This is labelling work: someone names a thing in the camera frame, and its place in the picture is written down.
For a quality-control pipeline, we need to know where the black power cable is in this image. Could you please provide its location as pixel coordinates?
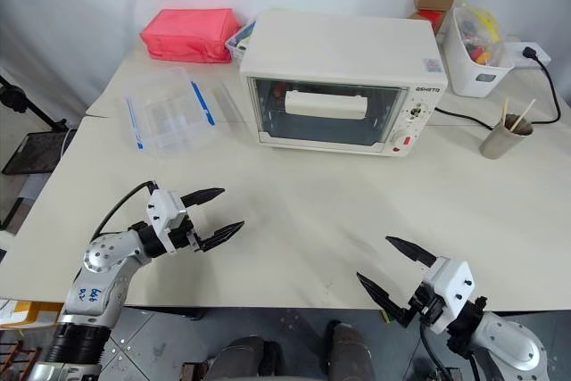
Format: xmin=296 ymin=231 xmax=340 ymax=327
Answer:
xmin=434 ymin=54 xmax=562 ymax=128

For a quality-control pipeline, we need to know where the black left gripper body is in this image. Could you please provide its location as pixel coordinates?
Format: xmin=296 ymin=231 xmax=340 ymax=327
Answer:
xmin=168 ymin=209 xmax=206 ymax=253

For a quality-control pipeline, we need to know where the small clear box of items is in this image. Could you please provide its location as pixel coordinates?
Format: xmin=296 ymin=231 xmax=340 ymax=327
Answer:
xmin=224 ymin=17 xmax=259 ymax=62

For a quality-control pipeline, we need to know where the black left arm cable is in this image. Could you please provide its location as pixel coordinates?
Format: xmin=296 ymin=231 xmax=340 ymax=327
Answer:
xmin=88 ymin=181 xmax=161 ymax=244

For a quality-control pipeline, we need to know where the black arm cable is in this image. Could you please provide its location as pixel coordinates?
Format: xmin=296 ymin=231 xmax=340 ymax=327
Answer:
xmin=88 ymin=181 xmax=161 ymax=244
xmin=418 ymin=321 xmax=448 ymax=381

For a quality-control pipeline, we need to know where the dark rounded shape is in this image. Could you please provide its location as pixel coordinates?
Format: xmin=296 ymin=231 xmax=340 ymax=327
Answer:
xmin=327 ymin=319 xmax=377 ymax=381
xmin=212 ymin=335 xmax=283 ymax=381

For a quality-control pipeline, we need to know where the white storage bin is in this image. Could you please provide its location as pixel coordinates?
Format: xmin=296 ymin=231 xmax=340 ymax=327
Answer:
xmin=442 ymin=5 xmax=517 ymax=99

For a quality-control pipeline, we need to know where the black stand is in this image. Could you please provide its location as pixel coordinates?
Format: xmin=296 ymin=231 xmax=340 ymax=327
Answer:
xmin=0 ymin=74 xmax=69 ymax=133

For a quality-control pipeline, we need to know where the clear container with blue clips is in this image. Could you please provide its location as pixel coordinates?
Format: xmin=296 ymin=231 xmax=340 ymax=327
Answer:
xmin=123 ymin=65 xmax=220 ymax=162

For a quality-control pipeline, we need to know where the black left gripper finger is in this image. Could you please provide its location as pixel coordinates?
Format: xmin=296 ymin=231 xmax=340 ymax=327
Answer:
xmin=198 ymin=219 xmax=246 ymax=253
xmin=179 ymin=186 xmax=226 ymax=209

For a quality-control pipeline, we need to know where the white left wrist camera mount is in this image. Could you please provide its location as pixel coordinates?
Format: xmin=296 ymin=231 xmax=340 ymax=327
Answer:
xmin=145 ymin=188 xmax=192 ymax=254

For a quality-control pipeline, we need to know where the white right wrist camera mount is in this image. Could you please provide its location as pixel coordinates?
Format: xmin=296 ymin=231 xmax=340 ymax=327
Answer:
xmin=418 ymin=256 xmax=476 ymax=335

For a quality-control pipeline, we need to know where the metal cup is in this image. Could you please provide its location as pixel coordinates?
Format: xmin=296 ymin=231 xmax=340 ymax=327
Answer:
xmin=479 ymin=114 xmax=535 ymax=162

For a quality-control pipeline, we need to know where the yellow plastic bag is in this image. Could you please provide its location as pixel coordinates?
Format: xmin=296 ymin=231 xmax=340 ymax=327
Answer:
xmin=462 ymin=0 xmax=501 ymax=43

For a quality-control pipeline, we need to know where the red fabric bag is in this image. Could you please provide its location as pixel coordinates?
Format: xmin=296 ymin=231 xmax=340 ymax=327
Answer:
xmin=139 ymin=7 xmax=238 ymax=64

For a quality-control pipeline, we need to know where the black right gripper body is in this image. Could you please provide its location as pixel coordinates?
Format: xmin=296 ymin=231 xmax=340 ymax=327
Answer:
xmin=402 ymin=281 xmax=444 ymax=328

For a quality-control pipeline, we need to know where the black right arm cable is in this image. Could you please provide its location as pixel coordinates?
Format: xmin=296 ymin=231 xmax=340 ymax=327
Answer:
xmin=418 ymin=321 xmax=448 ymax=381

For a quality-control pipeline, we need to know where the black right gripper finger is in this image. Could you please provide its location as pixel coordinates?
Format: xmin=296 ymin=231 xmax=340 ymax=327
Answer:
xmin=385 ymin=236 xmax=439 ymax=269
xmin=355 ymin=270 xmax=410 ymax=328

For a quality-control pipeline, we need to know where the white toaster oven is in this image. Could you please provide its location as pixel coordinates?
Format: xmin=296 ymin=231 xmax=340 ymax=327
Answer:
xmin=239 ymin=11 xmax=449 ymax=160

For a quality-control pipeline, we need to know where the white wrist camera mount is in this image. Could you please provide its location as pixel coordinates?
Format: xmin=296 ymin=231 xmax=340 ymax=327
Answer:
xmin=418 ymin=256 xmax=476 ymax=335
xmin=145 ymin=188 xmax=192 ymax=254

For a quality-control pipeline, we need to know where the white power strip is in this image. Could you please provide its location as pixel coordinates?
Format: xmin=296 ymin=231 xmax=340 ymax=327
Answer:
xmin=503 ymin=40 xmax=553 ymax=71

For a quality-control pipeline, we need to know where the glass oven door white handle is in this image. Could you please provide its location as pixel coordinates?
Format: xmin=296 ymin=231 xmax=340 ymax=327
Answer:
xmin=247 ymin=76 xmax=408 ymax=153

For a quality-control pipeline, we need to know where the red box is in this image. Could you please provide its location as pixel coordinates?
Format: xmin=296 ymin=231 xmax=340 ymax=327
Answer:
xmin=416 ymin=8 xmax=448 ymax=30

